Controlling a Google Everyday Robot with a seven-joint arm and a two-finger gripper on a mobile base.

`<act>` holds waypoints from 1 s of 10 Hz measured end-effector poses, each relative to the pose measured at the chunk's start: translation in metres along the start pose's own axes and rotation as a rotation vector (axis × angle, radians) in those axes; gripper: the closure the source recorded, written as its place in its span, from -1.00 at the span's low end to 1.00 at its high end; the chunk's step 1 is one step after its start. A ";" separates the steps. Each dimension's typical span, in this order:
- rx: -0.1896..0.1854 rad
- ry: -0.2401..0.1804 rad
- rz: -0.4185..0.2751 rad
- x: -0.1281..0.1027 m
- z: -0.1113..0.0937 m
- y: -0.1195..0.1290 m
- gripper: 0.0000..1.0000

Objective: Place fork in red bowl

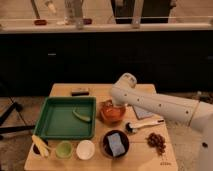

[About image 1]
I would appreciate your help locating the red bowl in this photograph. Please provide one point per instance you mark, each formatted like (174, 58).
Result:
(111, 114)

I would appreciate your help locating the green small cup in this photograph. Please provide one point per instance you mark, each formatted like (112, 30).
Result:
(63, 150)

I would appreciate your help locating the green plastic tray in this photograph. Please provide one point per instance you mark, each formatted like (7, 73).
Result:
(56, 120)

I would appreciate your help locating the white small bowl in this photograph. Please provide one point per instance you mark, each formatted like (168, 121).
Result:
(85, 149)

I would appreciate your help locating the blue sponge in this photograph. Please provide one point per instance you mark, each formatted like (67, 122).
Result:
(115, 144)

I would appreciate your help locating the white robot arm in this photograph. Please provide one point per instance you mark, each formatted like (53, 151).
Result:
(196, 114)

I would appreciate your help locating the green vegetable piece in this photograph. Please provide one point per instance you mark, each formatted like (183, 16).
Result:
(81, 117)

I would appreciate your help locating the dark rectangular block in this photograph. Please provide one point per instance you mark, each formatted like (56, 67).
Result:
(79, 93)

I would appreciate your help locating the brown grape bunch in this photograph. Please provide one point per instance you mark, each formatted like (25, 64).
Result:
(157, 141)

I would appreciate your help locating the grey blue cloth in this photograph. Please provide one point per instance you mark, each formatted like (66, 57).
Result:
(141, 113)

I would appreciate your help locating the dark brown bowl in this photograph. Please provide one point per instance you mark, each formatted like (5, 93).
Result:
(105, 144)

